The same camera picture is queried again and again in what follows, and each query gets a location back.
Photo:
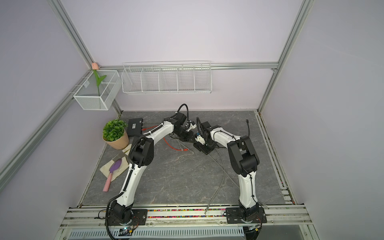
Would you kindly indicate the green potted plant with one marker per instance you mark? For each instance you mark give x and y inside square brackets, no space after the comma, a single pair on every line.
[115,135]

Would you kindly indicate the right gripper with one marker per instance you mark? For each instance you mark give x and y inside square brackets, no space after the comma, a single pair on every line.
[206,151]

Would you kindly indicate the large black network switch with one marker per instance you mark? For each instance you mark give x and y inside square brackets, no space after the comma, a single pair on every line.
[134,128]

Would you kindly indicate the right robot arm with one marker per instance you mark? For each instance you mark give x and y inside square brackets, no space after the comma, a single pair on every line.
[244,161]

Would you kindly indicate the long white wire basket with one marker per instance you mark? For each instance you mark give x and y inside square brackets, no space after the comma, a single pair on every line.
[167,77]

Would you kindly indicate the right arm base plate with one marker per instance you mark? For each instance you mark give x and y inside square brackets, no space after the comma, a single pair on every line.
[240,215]

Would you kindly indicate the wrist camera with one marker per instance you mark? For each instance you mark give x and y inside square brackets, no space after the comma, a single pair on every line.
[190,126]
[199,138]

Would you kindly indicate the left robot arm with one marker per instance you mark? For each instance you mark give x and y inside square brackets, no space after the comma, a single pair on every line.
[119,208]

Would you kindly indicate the small black network switch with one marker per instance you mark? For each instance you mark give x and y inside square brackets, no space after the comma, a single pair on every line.
[199,146]

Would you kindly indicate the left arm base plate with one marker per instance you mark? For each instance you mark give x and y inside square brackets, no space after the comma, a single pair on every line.
[135,217]

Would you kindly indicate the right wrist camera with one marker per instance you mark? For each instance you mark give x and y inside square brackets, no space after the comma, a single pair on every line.
[199,138]

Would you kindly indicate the pink purple brush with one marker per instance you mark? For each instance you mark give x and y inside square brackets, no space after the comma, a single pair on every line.
[115,166]

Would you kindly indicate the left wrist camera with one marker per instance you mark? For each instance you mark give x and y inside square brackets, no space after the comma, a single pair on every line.
[190,126]

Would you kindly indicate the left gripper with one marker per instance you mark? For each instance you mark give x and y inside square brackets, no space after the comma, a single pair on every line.
[190,136]

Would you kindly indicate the pink artificial tulip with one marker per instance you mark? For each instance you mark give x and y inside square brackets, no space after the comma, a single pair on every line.
[99,79]

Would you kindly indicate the white mesh box basket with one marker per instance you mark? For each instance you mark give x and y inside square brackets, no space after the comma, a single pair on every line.
[87,94]

